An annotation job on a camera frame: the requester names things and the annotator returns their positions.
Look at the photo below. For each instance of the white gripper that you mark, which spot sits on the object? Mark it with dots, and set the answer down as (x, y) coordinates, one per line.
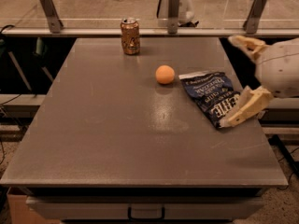
(280, 70)

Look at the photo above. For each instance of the orange fruit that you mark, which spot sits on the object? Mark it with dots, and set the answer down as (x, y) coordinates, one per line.
(164, 74)

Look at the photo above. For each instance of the blue kettle chip bag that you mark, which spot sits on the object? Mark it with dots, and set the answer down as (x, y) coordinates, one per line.
(213, 93)

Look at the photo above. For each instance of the gold soda can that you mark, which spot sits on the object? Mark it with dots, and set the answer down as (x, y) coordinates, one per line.
(130, 39)

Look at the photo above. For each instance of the glass barrier panel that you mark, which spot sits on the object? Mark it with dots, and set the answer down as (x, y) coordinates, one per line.
(91, 14)

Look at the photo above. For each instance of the grey table drawer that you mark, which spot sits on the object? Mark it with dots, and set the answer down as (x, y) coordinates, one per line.
(81, 208)

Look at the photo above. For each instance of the cardboard box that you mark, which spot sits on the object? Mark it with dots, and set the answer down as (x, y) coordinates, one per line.
(20, 213)

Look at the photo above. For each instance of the right metal bracket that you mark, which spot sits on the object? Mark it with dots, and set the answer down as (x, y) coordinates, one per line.
(251, 24)

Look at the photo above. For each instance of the metal bracket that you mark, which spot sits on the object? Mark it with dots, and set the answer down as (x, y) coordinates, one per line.
(54, 22)
(172, 23)
(251, 24)

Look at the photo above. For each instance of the middle metal bracket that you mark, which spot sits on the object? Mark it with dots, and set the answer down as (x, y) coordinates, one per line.
(172, 23)

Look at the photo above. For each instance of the black drawer handle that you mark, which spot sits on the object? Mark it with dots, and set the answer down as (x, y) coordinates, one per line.
(146, 214)

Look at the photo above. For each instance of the left metal bracket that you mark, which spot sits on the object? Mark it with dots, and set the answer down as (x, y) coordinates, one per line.
(54, 22)

